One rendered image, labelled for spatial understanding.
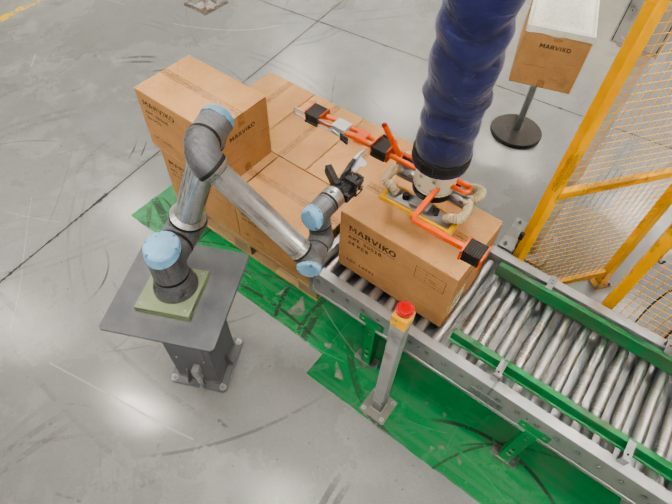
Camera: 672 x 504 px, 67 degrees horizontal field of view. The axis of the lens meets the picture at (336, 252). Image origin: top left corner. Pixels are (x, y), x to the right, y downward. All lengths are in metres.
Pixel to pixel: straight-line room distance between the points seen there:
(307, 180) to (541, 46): 1.70
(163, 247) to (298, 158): 1.25
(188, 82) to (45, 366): 1.74
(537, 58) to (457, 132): 1.92
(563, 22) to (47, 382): 3.64
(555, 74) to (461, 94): 2.07
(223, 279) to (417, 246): 0.86
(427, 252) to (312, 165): 1.13
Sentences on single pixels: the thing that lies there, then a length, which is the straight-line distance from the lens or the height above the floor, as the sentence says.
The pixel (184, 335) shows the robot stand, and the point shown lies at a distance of 2.20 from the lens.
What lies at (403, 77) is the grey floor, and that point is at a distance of 4.71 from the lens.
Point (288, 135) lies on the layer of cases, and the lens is 3.22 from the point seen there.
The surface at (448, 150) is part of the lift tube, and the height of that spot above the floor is 1.44.
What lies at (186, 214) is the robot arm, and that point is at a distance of 2.08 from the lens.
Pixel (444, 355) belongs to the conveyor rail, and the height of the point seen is 0.59.
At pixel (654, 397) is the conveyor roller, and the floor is 0.55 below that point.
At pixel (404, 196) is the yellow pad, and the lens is 2.08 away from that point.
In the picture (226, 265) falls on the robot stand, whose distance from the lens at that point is 2.34.
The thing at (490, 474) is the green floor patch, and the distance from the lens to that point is 2.83.
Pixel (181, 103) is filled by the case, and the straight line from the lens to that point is 2.88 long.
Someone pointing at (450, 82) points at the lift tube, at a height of 1.71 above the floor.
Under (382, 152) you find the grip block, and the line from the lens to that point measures 2.09.
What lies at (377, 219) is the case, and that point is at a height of 0.95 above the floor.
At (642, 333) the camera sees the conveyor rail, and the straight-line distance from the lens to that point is 2.73.
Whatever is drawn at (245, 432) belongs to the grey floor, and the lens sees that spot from 2.79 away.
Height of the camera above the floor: 2.65
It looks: 54 degrees down
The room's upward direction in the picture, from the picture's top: 3 degrees clockwise
